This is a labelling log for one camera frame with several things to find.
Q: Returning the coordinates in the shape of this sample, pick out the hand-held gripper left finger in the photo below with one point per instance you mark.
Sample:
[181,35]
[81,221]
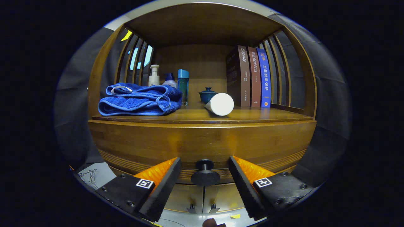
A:
[164,192]

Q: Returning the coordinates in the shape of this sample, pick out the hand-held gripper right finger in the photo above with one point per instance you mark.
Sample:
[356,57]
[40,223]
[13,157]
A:
[246,192]

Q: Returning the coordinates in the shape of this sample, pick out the wooden drawer with black knob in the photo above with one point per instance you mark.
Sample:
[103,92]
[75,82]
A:
[202,142]

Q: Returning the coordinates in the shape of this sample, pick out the white tube with green label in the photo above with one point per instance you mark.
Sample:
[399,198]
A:
[221,104]

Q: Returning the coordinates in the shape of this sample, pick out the wooden cabinet door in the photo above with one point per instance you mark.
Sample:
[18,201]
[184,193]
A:
[225,197]
[186,197]

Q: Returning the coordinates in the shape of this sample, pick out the wooden countertop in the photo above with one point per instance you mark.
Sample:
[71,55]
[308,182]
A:
[252,115]

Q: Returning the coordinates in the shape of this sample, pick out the wooden cabinet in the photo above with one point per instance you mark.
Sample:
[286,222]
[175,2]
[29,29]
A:
[202,25]

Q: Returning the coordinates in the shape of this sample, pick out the yellow tape piece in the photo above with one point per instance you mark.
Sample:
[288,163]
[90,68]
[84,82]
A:
[235,216]

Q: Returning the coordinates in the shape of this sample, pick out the folded blue towel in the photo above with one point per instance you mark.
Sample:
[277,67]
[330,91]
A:
[135,101]

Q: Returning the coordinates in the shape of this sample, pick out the blue lidded teacup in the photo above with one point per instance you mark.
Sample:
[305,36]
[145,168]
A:
[206,96]

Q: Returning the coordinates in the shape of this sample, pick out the clear teal bottle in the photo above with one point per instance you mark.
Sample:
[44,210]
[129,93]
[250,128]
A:
[183,85]

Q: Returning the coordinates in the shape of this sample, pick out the white bottle with blue cap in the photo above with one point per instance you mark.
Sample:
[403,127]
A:
[170,83]

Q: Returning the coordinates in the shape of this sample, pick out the white pump bottle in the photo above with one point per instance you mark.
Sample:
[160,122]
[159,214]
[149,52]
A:
[154,79]

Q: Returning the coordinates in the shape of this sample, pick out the dark brown book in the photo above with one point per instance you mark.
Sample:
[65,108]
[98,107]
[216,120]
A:
[244,75]

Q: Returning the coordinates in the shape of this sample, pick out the reddish brown book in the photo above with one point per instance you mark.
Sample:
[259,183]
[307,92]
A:
[255,75]

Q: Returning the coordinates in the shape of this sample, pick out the blue book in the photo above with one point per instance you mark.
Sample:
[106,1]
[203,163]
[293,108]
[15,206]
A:
[264,75]

